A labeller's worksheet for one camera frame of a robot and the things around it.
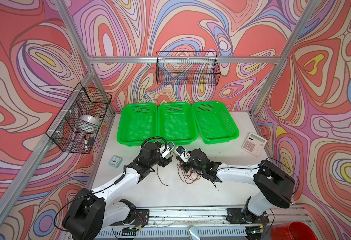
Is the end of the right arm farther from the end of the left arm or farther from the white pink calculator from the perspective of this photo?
the white pink calculator

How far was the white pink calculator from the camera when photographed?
978 mm

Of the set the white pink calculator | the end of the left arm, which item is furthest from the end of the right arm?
the white pink calculator
